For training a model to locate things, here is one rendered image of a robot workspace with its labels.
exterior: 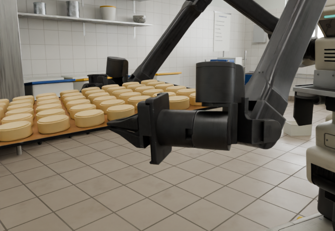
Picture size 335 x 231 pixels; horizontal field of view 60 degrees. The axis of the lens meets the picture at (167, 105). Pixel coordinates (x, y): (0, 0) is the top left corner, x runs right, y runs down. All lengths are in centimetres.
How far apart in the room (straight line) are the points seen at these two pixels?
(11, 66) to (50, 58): 119
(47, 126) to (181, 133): 21
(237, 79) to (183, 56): 559
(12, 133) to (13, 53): 283
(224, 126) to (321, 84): 83
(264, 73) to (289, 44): 6
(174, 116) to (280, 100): 17
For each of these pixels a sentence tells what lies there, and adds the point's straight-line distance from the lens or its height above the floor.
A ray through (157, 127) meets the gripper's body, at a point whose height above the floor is 99.
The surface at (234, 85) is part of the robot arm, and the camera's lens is 42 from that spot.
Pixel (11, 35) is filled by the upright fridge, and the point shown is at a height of 126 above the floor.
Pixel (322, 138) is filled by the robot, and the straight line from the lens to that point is 125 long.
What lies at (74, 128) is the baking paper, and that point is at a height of 97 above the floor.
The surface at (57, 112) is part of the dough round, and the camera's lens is 56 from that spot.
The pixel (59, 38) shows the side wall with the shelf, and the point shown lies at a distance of 449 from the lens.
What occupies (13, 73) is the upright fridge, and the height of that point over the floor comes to 89.
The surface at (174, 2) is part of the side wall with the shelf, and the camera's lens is 590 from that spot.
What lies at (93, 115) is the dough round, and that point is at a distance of 50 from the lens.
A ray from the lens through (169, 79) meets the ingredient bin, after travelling 483.
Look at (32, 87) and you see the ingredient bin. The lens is 365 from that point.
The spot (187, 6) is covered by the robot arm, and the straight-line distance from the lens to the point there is 101.
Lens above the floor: 110
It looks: 10 degrees down
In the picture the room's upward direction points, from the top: straight up
